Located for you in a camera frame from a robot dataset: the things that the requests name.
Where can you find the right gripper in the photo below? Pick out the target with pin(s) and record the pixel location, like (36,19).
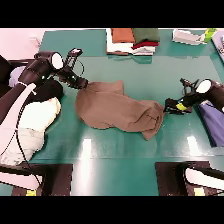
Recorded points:
(181,106)

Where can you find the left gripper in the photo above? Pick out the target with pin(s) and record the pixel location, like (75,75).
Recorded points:
(74,80)

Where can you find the brown garment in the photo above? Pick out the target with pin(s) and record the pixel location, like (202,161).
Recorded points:
(113,108)

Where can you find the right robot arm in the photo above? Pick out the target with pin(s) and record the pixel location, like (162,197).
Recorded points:
(213,91)

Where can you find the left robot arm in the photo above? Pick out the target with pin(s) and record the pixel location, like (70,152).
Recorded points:
(31,71)

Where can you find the black garment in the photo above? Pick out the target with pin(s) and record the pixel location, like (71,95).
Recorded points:
(51,90)

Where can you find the blue garment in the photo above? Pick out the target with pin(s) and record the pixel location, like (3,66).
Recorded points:
(215,123)

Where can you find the lavender garment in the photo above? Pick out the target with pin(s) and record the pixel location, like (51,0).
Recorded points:
(16,76)

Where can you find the folded orange garment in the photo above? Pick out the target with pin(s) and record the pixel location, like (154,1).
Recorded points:
(122,35)

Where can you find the white box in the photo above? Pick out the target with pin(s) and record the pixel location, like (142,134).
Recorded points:
(186,36)

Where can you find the folded red garment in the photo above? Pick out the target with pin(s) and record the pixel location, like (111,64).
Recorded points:
(146,44)

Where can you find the green object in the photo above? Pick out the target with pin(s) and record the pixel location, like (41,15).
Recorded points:
(210,34)

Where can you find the folded dark green garment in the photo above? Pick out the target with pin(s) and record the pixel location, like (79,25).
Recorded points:
(146,35)

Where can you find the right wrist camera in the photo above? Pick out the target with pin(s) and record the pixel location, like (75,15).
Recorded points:
(187,85)

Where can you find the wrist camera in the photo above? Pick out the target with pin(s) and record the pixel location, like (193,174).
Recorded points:
(72,56)
(187,85)

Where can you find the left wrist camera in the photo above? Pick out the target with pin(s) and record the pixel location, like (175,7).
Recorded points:
(72,56)

